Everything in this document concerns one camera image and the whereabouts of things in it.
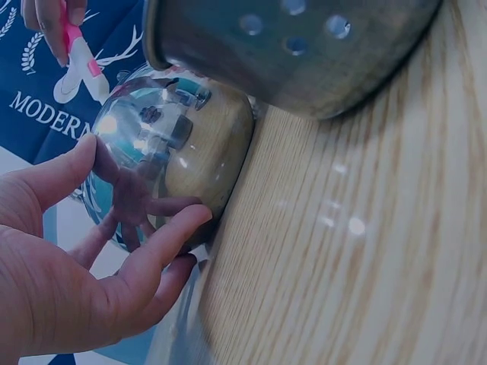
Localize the person's left hand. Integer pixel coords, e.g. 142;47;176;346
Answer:
0;135;213;365

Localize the person's right hand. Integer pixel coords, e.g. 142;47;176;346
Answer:
21;0;89;69

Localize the pink and white tool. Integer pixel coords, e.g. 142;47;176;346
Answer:
60;0;110;103

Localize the shiny steel bowl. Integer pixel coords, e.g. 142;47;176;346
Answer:
70;66;256;255

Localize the perforated metal colander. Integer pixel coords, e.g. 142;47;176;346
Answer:
142;0;444;121

